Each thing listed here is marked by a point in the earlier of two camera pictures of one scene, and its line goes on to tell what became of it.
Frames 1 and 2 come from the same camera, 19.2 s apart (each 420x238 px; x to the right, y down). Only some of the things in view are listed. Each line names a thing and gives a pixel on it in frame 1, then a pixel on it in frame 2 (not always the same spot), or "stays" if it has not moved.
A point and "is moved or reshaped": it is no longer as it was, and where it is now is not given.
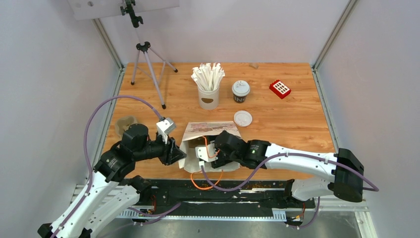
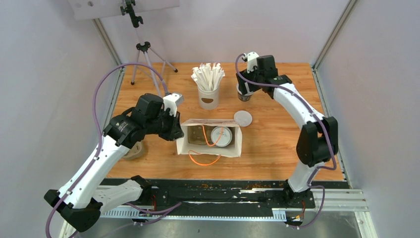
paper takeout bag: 193,138 is moved or reshaped
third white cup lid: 242,118 stays
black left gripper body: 165,155 to 168,125
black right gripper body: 222,159 to 254,76
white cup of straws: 208,77 stays
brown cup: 239,99 is moved or reshaped
